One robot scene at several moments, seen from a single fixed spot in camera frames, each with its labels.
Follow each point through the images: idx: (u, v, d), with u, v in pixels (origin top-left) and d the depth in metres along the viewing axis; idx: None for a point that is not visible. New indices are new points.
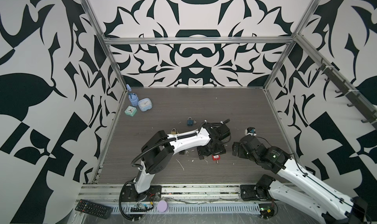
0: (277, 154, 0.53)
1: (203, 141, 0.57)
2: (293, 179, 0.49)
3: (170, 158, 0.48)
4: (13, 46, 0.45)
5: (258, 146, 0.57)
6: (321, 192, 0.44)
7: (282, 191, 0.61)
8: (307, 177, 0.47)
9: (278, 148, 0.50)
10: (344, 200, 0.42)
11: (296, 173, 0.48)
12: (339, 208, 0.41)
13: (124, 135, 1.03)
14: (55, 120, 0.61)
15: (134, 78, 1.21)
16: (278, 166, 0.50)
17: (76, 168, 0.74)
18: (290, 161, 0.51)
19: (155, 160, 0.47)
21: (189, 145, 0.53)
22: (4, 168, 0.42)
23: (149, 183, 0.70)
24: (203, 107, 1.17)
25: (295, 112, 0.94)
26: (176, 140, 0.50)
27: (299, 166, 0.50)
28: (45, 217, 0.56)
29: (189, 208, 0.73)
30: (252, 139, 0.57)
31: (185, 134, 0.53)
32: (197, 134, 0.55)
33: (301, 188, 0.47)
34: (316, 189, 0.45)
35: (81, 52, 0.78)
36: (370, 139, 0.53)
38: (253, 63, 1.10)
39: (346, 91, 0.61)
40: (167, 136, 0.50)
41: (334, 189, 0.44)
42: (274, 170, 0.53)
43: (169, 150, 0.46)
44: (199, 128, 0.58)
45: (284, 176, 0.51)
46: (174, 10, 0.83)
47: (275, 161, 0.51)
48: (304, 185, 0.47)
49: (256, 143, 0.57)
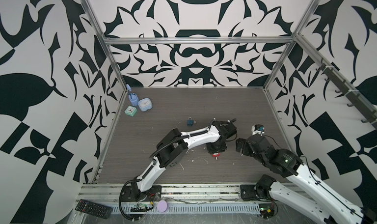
0: (289, 158, 0.49)
1: (213, 138, 0.60)
2: (304, 186, 0.47)
3: (183, 154, 0.51)
4: (13, 46, 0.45)
5: (268, 147, 0.52)
6: (332, 201, 0.43)
7: (283, 192, 0.61)
8: (319, 185, 0.45)
9: (289, 152, 0.51)
10: (355, 211, 0.41)
11: (309, 180, 0.46)
12: (351, 218, 0.41)
13: (124, 135, 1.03)
14: (55, 119, 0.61)
15: (134, 78, 1.21)
16: (290, 172, 0.47)
17: (76, 168, 0.74)
18: (303, 167, 0.48)
19: (172, 155, 0.51)
21: (202, 141, 0.57)
22: (4, 168, 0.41)
23: (153, 183, 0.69)
24: (203, 107, 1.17)
25: (295, 112, 0.94)
26: (189, 137, 0.53)
27: (311, 172, 0.47)
28: (45, 217, 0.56)
29: (189, 208, 0.73)
30: (261, 139, 0.53)
31: (198, 131, 0.57)
32: (208, 132, 0.58)
33: (309, 194, 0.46)
34: (328, 198, 0.43)
35: (81, 52, 0.78)
36: (370, 138, 0.57)
38: (253, 63, 1.10)
39: (346, 91, 0.61)
40: (180, 133, 0.53)
41: (344, 199, 0.43)
42: (284, 174, 0.48)
43: (183, 146, 0.49)
44: (210, 126, 0.62)
45: (295, 182, 0.48)
46: (174, 10, 0.83)
47: (286, 166, 0.48)
48: (315, 192, 0.45)
49: (265, 144, 0.52)
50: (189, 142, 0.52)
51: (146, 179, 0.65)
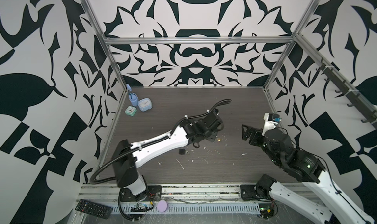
0: (312, 162, 0.44)
1: (180, 143, 0.49)
2: (322, 193, 0.43)
3: (135, 172, 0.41)
4: (13, 46, 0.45)
5: (289, 148, 0.45)
6: (349, 212, 0.40)
7: (283, 193, 0.61)
8: (338, 195, 0.41)
9: (311, 154, 0.45)
10: None
11: (329, 189, 0.41)
12: None
13: (124, 135, 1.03)
14: (55, 119, 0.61)
15: (134, 78, 1.21)
16: (310, 178, 0.42)
17: (76, 168, 0.74)
18: (325, 175, 0.43)
19: (121, 172, 0.40)
21: (162, 150, 0.46)
22: (4, 168, 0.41)
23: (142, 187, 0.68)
24: (203, 107, 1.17)
25: (295, 112, 0.94)
26: (141, 150, 0.43)
27: (333, 181, 0.42)
28: (45, 217, 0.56)
29: (189, 208, 0.73)
30: (285, 138, 0.44)
31: (155, 139, 0.46)
32: (169, 138, 0.47)
33: (325, 202, 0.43)
34: (345, 208, 0.40)
35: (81, 52, 0.78)
36: (370, 139, 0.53)
38: (253, 63, 1.10)
39: (346, 91, 0.61)
40: (130, 146, 0.44)
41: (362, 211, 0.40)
42: (302, 179, 0.45)
43: (130, 163, 0.40)
44: (173, 129, 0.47)
45: (313, 188, 0.44)
46: (174, 10, 0.83)
47: (309, 173, 0.42)
48: (333, 202, 0.42)
49: (289, 143, 0.44)
50: (138, 157, 0.42)
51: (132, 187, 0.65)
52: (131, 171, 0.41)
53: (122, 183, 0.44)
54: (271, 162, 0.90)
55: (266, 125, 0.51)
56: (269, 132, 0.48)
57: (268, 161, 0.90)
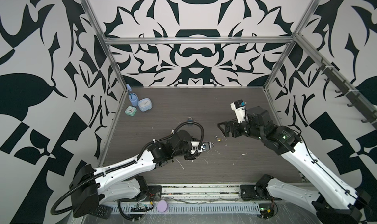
0: (287, 134, 0.46)
1: (148, 167, 0.50)
2: (300, 164, 0.44)
3: (95, 199, 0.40)
4: (13, 46, 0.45)
5: (268, 122, 0.47)
6: (327, 181, 0.40)
7: (278, 186, 0.62)
8: (315, 164, 0.42)
9: (288, 128, 0.47)
10: (349, 192, 0.39)
11: (305, 158, 0.43)
12: (344, 199, 0.38)
13: (125, 135, 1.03)
14: (55, 119, 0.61)
15: (134, 78, 1.21)
16: (286, 148, 0.44)
17: (76, 168, 0.74)
18: (300, 144, 0.45)
19: (79, 202, 0.39)
21: (127, 175, 0.47)
22: (4, 168, 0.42)
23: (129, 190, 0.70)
24: (203, 107, 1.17)
25: (295, 112, 0.94)
26: (105, 175, 0.43)
27: (309, 152, 0.44)
28: (45, 217, 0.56)
29: (189, 208, 0.73)
30: (262, 113, 0.47)
31: (121, 164, 0.47)
32: (136, 162, 0.49)
33: (305, 174, 0.44)
34: (323, 178, 0.41)
35: (81, 52, 0.78)
36: (370, 139, 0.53)
38: (253, 63, 1.10)
39: (346, 91, 0.61)
40: (94, 170, 0.43)
41: (339, 179, 0.41)
42: (279, 151, 0.45)
43: (92, 190, 0.39)
44: (141, 154, 0.51)
45: (290, 159, 0.45)
46: (174, 10, 0.83)
47: (283, 142, 0.45)
48: (311, 171, 0.42)
49: (267, 118, 0.47)
50: (102, 182, 0.42)
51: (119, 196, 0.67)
52: (92, 199, 0.40)
53: (84, 211, 0.42)
54: (271, 162, 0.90)
55: (238, 113, 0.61)
56: (251, 109, 0.51)
57: (268, 161, 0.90)
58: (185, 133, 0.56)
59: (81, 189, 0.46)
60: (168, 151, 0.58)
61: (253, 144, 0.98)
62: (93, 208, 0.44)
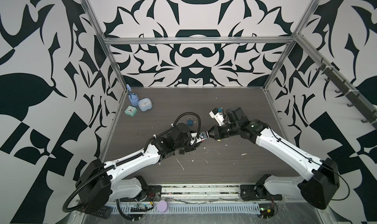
0: (255, 124, 0.56)
1: (153, 159, 0.53)
2: (268, 145, 0.51)
3: (107, 191, 0.41)
4: (13, 46, 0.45)
5: (242, 117, 0.59)
6: (291, 154, 0.46)
7: (273, 180, 0.64)
8: (280, 142, 0.50)
9: (258, 120, 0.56)
10: (313, 160, 0.44)
11: (271, 138, 0.51)
12: (308, 166, 0.43)
13: (125, 135, 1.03)
14: (55, 119, 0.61)
15: (134, 78, 1.21)
16: (255, 134, 0.53)
17: (76, 168, 0.74)
18: (267, 129, 0.54)
19: (91, 197, 0.39)
21: (135, 167, 0.48)
22: (5, 168, 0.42)
23: (131, 188, 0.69)
24: (203, 107, 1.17)
25: (295, 112, 0.94)
26: (116, 168, 0.44)
27: (274, 133, 0.52)
28: (45, 216, 0.58)
29: (189, 208, 0.73)
30: (237, 109, 0.58)
31: (129, 157, 0.48)
32: (143, 155, 0.51)
33: (278, 155, 0.50)
34: (288, 152, 0.47)
35: (81, 52, 0.78)
36: (370, 138, 0.57)
38: (253, 63, 1.10)
39: (346, 91, 0.60)
40: (105, 165, 0.44)
41: (306, 153, 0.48)
42: (252, 139, 0.56)
43: (105, 182, 0.40)
44: (146, 148, 0.53)
45: (261, 143, 0.53)
46: (174, 10, 0.83)
47: (253, 131, 0.54)
48: (278, 149, 0.49)
49: (240, 114, 0.59)
50: (114, 175, 0.42)
51: (121, 194, 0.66)
52: (103, 192, 0.41)
53: (95, 205, 0.42)
54: (271, 162, 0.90)
55: (217, 118, 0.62)
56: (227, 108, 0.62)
57: (268, 161, 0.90)
58: (184, 126, 0.59)
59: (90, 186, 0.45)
60: (170, 144, 0.61)
61: (253, 144, 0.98)
62: (103, 202, 0.44)
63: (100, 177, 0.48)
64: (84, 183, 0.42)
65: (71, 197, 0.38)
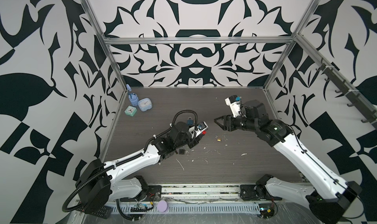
0: (279, 126, 0.49)
1: (153, 160, 0.53)
2: (290, 154, 0.46)
3: (107, 191, 0.41)
4: (13, 46, 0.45)
5: (263, 115, 0.50)
6: (316, 171, 0.41)
7: (276, 183, 0.62)
8: (305, 154, 0.44)
9: (281, 122, 0.50)
10: (338, 182, 0.40)
11: (294, 149, 0.45)
12: (332, 187, 0.39)
13: (125, 135, 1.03)
14: (55, 119, 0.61)
15: (134, 78, 1.21)
16: (276, 139, 0.47)
17: (76, 168, 0.74)
18: (291, 136, 0.47)
19: (91, 198, 0.39)
21: (135, 167, 0.48)
22: (4, 168, 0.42)
23: (132, 188, 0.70)
24: (203, 107, 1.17)
25: (295, 112, 0.94)
26: (116, 168, 0.44)
27: (299, 142, 0.46)
28: (45, 216, 0.58)
29: (189, 208, 0.73)
30: (259, 105, 0.49)
31: (129, 157, 0.48)
32: (143, 155, 0.50)
33: (297, 165, 0.46)
34: (311, 167, 0.42)
35: (81, 51, 0.78)
36: (370, 139, 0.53)
38: (253, 63, 1.10)
39: (346, 91, 0.61)
40: (104, 165, 0.44)
41: (330, 170, 0.42)
42: (271, 142, 0.48)
43: (104, 182, 0.40)
44: (146, 148, 0.53)
45: (282, 150, 0.47)
46: (174, 10, 0.83)
47: (275, 133, 0.47)
48: (300, 161, 0.44)
49: (261, 112, 0.50)
50: (113, 175, 0.42)
51: (121, 194, 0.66)
52: (103, 192, 0.40)
53: (95, 205, 0.42)
54: (271, 162, 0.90)
55: (233, 107, 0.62)
56: (248, 103, 0.52)
57: (268, 161, 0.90)
58: (183, 125, 0.58)
59: (90, 186, 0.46)
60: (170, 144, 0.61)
61: (253, 144, 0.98)
62: (103, 201, 0.44)
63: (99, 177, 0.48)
64: (84, 183, 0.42)
65: (71, 197, 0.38)
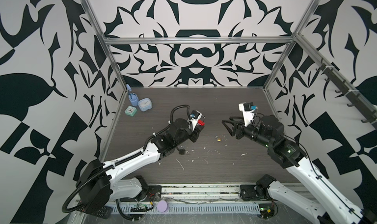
0: (293, 150, 0.48)
1: (153, 158, 0.52)
2: (304, 178, 0.45)
3: (107, 191, 0.41)
4: (13, 46, 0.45)
5: (280, 136, 0.47)
6: (332, 199, 0.41)
7: (281, 191, 0.61)
8: (319, 180, 0.43)
9: (296, 145, 0.49)
10: (354, 210, 0.39)
11: (309, 173, 0.44)
12: (347, 216, 0.39)
13: (125, 135, 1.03)
14: (55, 119, 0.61)
15: (134, 78, 1.21)
16: (291, 162, 0.46)
17: (76, 169, 0.74)
18: (306, 159, 0.46)
19: (91, 197, 0.39)
21: (135, 166, 0.48)
22: (4, 168, 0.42)
23: (130, 187, 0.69)
24: (203, 107, 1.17)
25: (295, 112, 0.94)
26: (115, 168, 0.44)
27: (313, 167, 0.45)
28: (45, 216, 0.58)
29: (189, 208, 0.73)
30: (278, 127, 0.47)
31: (128, 157, 0.48)
32: (143, 154, 0.50)
33: (309, 188, 0.45)
34: (326, 193, 0.42)
35: (81, 52, 0.78)
36: (370, 139, 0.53)
38: (253, 63, 1.10)
39: (346, 91, 0.61)
40: (103, 165, 0.43)
41: (344, 197, 0.41)
42: (283, 164, 0.49)
43: (104, 182, 0.40)
44: (146, 146, 0.53)
45: (295, 173, 0.47)
46: (174, 10, 0.83)
47: (289, 157, 0.47)
48: (314, 186, 0.44)
49: (280, 133, 0.47)
50: (113, 175, 0.42)
51: (121, 194, 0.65)
52: (103, 192, 0.40)
53: (96, 205, 0.42)
54: (271, 162, 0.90)
55: (246, 117, 0.60)
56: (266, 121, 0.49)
57: (268, 161, 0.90)
58: (181, 122, 0.56)
59: (90, 186, 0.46)
60: (169, 142, 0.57)
61: (253, 144, 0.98)
62: (104, 202, 0.44)
63: (100, 176, 0.48)
64: (85, 182, 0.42)
65: (72, 196, 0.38)
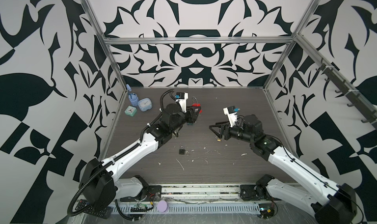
0: (269, 141, 0.56)
1: (151, 147, 0.52)
2: (282, 164, 0.51)
3: (111, 187, 0.41)
4: (13, 46, 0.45)
5: (259, 131, 0.55)
6: (306, 176, 0.45)
7: (278, 187, 0.61)
8: (294, 162, 0.49)
9: (272, 137, 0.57)
10: (329, 184, 0.43)
11: (284, 158, 0.51)
12: (323, 190, 0.42)
13: (125, 135, 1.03)
14: (55, 118, 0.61)
15: (134, 78, 1.21)
16: (268, 153, 0.53)
17: (76, 168, 0.74)
18: (280, 148, 0.53)
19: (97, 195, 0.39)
21: (134, 158, 0.47)
22: (4, 168, 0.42)
23: (131, 186, 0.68)
24: (203, 107, 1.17)
25: (295, 112, 0.94)
26: (115, 163, 0.43)
27: (288, 153, 0.52)
28: (45, 216, 0.58)
29: (189, 208, 0.73)
30: (256, 124, 0.55)
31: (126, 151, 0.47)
32: (141, 145, 0.50)
33: (291, 175, 0.50)
34: (301, 173, 0.46)
35: (81, 52, 0.78)
36: (370, 139, 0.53)
38: (253, 63, 1.10)
39: (346, 91, 0.61)
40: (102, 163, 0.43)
41: (321, 176, 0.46)
42: (264, 156, 0.56)
43: (106, 178, 0.39)
44: (142, 136, 0.52)
45: (274, 162, 0.53)
46: (174, 10, 0.83)
47: (266, 149, 0.54)
48: (290, 169, 0.49)
49: (259, 128, 0.54)
50: (114, 170, 0.42)
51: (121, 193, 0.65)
52: (107, 189, 0.40)
53: (103, 202, 0.42)
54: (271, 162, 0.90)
55: (230, 118, 0.71)
56: (246, 118, 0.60)
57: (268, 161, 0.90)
58: (172, 107, 0.55)
59: (93, 185, 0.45)
60: (165, 129, 0.58)
61: None
62: (110, 199, 0.44)
63: (101, 174, 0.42)
64: (87, 181, 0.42)
65: (77, 195, 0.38)
